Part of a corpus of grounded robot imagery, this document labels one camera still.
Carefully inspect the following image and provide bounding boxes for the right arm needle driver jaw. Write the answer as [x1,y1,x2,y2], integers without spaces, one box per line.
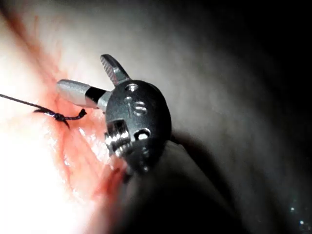
[56,79,112,112]
[100,54,132,87]

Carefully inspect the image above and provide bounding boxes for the black thread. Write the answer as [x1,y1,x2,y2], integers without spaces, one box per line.
[0,94,54,116]

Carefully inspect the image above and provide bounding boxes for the right arm needle driver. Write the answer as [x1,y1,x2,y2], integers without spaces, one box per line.
[104,79,173,178]

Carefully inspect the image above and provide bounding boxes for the black stitching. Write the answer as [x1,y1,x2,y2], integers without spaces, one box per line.
[33,108,88,130]

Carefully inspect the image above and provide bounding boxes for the tissue pad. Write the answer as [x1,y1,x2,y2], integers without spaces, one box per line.
[0,0,312,234]

